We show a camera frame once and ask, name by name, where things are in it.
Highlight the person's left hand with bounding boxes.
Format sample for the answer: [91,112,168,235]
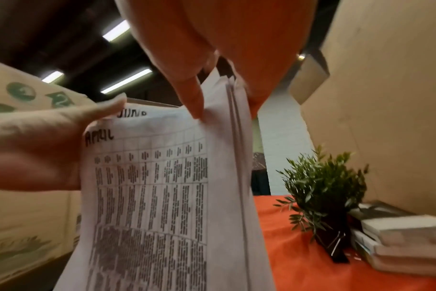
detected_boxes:
[0,93,127,192]

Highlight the person's right hand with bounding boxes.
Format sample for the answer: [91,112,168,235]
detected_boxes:
[114,0,318,120]

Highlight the stack of printed paper sheets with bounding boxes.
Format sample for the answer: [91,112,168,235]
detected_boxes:
[53,67,277,291]

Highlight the long ceiling light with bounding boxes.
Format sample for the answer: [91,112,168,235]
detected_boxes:
[102,19,131,43]
[100,68,153,94]
[41,70,65,84]

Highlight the cardboard panel with green print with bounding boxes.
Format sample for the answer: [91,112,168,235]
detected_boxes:
[0,58,91,283]

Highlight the small cardboard box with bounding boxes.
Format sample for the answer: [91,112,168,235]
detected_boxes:
[288,52,331,105]

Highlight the green artificial plant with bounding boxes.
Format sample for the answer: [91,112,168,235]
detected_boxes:
[274,145,370,242]

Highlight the large plain cardboard panel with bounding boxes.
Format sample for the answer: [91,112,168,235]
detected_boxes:
[300,0,436,217]

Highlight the black plant pot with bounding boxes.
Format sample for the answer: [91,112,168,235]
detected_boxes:
[312,214,351,263]

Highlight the dark covered book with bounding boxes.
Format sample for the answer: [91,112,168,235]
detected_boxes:
[349,202,418,221]

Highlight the black binder clip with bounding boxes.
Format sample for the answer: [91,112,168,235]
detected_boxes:
[325,231,350,263]

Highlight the orange tablecloth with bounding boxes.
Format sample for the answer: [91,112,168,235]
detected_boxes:
[252,194,436,291]

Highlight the thick white book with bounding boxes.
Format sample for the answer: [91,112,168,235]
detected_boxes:
[361,214,436,247]

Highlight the thin white book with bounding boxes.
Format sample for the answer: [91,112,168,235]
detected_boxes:
[372,244,436,278]

